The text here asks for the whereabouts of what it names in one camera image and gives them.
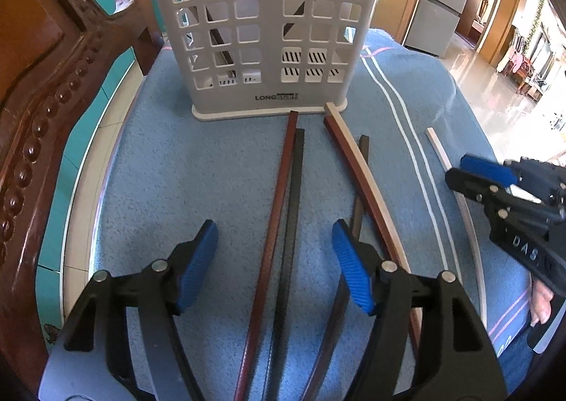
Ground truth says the blue striped towel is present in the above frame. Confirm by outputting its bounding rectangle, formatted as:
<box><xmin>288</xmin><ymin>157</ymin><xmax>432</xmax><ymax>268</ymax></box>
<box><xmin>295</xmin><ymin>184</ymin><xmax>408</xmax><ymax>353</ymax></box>
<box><xmin>91</xmin><ymin>27</ymin><xmax>537</xmax><ymax>401</ymax></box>

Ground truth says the white plastic utensil holder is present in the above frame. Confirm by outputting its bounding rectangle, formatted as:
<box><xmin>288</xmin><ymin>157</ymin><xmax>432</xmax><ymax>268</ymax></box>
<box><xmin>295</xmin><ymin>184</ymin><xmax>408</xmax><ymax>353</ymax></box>
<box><xmin>139</xmin><ymin>0</ymin><xmax>392</xmax><ymax>123</ymax></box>

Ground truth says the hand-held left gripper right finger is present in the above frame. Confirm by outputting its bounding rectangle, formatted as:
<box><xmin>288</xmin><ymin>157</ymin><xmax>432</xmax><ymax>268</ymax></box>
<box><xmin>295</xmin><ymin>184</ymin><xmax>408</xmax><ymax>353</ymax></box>
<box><xmin>331</xmin><ymin>219</ymin><xmax>509</xmax><ymax>401</ymax></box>

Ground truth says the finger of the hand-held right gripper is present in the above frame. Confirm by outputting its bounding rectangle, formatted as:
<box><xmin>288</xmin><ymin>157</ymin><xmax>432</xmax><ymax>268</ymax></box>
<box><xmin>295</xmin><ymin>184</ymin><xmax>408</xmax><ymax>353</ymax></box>
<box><xmin>459</xmin><ymin>154</ymin><xmax>553</xmax><ymax>189</ymax></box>
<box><xmin>444</xmin><ymin>166</ymin><xmax>547</xmax><ymax>231</ymax></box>

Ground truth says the person's leg in jeans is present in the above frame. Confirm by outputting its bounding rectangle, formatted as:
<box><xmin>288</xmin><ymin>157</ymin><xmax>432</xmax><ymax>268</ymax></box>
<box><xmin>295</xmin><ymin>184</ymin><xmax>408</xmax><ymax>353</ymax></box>
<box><xmin>497</xmin><ymin>326</ymin><xmax>537</xmax><ymax>395</ymax></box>

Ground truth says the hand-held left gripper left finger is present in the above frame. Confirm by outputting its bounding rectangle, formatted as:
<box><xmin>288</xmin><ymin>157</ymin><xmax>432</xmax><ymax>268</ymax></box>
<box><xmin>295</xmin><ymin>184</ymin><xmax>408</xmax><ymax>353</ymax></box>
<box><xmin>62</xmin><ymin>219</ymin><xmax>219</xmax><ymax>401</ymax></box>

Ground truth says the person's right hand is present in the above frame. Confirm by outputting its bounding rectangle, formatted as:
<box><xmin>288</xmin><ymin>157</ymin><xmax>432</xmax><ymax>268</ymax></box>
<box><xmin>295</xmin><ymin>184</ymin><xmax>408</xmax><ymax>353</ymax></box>
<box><xmin>528</xmin><ymin>281</ymin><xmax>554</xmax><ymax>327</ymax></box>

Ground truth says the carved wooden chair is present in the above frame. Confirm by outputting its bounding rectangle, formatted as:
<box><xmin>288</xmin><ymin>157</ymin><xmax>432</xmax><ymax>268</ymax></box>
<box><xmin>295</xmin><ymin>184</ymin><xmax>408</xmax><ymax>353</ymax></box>
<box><xmin>0</xmin><ymin>0</ymin><xmax>166</xmax><ymax>384</ymax></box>

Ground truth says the red-brown chopstick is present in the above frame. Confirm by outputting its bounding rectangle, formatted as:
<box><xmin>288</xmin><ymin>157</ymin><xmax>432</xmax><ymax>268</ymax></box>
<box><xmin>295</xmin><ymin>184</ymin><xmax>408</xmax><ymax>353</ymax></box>
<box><xmin>232</xmin><ymin>110</ymin><xmax>300</xmax><ymax>401</ymax></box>
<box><xmin>324</xmin><ymin>115</ymin><xmax>422</xmax><ymax>353</ymax></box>

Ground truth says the grey refrigerator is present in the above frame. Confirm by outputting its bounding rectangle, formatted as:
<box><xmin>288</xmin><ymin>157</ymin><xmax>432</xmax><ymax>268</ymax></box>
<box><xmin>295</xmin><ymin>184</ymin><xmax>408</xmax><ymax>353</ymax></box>
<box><xmin>403</xmin><ymin>0</ymin><xmax>481</xmax><ymax>59</ymax></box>

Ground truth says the dark brown chopstick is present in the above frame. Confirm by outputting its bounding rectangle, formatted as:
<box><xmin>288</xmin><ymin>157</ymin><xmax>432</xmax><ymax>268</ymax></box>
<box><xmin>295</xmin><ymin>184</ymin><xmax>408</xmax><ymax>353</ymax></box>
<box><xmin>310</xmin><ymin>134</ymin><xmax>371</xmax><ymax>401</ymax></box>
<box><xmin>208</xmin><ymin>27</ymin><xmax>235</xmax><ymax>74</ymax></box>

